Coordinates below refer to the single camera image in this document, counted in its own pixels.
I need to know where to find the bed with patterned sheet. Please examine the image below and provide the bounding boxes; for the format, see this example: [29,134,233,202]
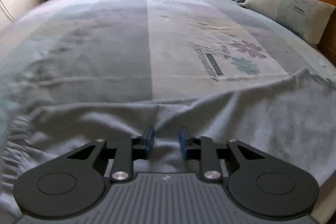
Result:
[0,0,336,224]

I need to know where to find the pale green printed pillow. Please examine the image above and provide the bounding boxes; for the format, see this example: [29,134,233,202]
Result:
[243,0,336,45]

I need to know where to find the grey sweatpants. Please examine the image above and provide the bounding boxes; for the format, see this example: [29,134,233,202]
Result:
[0,68,336,224]

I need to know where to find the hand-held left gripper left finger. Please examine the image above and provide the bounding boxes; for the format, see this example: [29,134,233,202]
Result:
[67,126,155,183]

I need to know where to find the wall cables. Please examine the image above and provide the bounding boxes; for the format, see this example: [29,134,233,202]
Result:
[0,0,15,23]

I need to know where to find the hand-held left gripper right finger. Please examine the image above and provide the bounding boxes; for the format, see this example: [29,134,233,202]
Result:
[178,128,261,183]

